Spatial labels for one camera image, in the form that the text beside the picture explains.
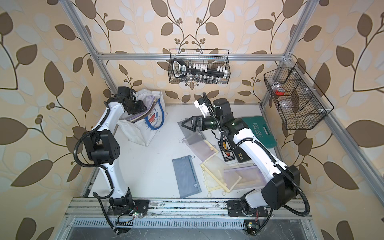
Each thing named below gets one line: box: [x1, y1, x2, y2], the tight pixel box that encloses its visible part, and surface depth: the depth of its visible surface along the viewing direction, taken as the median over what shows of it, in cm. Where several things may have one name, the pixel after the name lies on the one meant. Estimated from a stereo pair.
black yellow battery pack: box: [218, 139, 255, 166], surface depth 93 cm
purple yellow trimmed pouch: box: [182, 138, 219, 162], surface depth 97 cm
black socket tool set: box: [172, 58, 228, 79], surface depth 84 cm
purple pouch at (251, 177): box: [230, 166, 267, 191], surface depth 86 cm
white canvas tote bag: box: [117, 88, 168, 147], surface depth 98 cm
